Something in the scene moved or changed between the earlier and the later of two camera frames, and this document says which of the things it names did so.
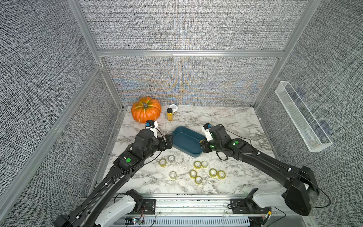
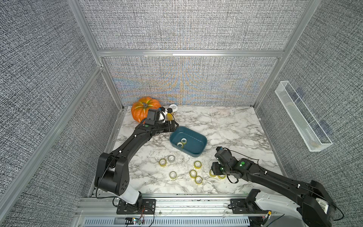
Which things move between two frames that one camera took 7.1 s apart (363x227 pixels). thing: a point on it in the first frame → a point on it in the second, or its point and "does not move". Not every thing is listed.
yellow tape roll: [212, 172] does not move
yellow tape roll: [197, 164] does not move
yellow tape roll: [204, 164] → [184, 140]
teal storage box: [187, 141] does not move
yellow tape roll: [162, 162] does not move
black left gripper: [168, 143] → [168, 129]
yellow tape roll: [193, 173] does not move
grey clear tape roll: [171, 158] does not move
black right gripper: [204, 143] → [214, 168]
